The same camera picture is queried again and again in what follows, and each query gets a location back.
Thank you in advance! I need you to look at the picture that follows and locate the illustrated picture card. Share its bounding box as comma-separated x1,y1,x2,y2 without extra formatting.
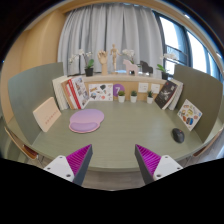
89,83,113,101

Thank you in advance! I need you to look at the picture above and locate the purple round number sign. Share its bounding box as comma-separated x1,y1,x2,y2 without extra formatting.
113,84,125,97

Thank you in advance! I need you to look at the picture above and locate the small potted plant middle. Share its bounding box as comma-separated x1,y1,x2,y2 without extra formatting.
130,90,137,103

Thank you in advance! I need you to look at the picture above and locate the white orchid black pot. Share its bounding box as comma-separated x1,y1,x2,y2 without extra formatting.
68,49,94,77

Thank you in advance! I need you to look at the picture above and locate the white paper card left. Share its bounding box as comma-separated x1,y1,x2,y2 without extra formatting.
138,83,148,93

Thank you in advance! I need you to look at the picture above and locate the white paper card right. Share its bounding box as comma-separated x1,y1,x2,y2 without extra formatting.
151,84,160,94

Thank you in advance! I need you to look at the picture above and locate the wooden chair right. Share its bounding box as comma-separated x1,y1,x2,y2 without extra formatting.
184,127,224,167

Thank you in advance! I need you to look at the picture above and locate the red white book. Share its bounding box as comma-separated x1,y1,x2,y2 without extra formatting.
61,78,81,110

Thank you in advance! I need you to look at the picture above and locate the green right partition panel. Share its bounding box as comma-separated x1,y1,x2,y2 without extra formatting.
173,65,223,142

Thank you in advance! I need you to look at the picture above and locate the small potted plant right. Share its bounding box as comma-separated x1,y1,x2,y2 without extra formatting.
147,90,153,104

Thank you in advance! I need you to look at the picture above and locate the green partition panel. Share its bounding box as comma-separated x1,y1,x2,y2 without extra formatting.
173,65,223,142
8,62,64,143

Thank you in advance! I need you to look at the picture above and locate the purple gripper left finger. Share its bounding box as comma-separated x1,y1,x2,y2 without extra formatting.
44,144,93,186

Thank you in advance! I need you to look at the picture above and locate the wooden chair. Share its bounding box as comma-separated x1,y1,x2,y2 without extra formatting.
5,127,42,166
184,127,224,167

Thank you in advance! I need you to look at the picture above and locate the grey curtain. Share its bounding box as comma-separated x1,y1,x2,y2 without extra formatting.
58,3,163,75

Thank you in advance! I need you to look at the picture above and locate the pink horse figurine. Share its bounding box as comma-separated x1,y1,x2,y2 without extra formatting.
123,59,138,76

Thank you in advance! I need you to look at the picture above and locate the white paper card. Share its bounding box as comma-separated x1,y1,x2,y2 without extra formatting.
138,83,148,93
151,84,160,94

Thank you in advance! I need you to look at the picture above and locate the white orchid behind horse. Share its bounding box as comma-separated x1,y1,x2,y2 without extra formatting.
122,49,135,63

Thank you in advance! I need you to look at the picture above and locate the purple mouse pad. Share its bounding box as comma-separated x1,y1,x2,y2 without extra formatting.
69,109,104,133

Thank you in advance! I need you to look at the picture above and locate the illustrated cover book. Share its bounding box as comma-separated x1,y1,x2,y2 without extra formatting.
71,76,89,109

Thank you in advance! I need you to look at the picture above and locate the wooden hand model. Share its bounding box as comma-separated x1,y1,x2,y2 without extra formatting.
97,50,108,75

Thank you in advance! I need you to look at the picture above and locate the white book leftmost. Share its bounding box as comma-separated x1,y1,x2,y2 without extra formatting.
52,76,69,110

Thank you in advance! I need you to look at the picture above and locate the wooden chair left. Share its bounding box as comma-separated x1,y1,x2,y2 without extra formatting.
5,127,42,166

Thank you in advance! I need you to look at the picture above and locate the black horse figurine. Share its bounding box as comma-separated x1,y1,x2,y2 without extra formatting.
140,61,153,74

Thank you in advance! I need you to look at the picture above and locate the wooden shelf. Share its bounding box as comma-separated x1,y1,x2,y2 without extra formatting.
82,74,165,101

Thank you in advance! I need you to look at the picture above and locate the colourful illustrated book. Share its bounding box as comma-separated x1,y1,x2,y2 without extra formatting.
177,99,203,131

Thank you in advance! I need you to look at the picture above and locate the green left partition panel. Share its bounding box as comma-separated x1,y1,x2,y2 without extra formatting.
8,62,64,143

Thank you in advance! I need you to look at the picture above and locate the small potted plant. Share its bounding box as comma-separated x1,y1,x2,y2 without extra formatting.
118,91,125,103
147,90,153,104
130,90,137,103

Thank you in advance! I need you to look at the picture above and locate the small potted plant left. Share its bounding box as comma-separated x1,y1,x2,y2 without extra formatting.
118,91,125,103

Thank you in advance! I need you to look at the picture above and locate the wooden mannequin figure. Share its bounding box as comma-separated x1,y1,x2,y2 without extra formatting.
110,45,120,72

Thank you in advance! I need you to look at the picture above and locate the black cover book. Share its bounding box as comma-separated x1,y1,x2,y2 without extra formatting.
155,81,178,110

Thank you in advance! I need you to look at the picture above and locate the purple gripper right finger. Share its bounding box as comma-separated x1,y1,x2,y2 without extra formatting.
135,144,182,184

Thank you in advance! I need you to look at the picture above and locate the black computer mouse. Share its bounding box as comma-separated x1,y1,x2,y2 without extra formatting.
172,128,185,143

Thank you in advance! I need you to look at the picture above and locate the white book right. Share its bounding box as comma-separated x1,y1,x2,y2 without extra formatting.
168,79,184,110

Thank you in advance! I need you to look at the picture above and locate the orchid plant right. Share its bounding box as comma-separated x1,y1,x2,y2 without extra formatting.
156,53,177,80

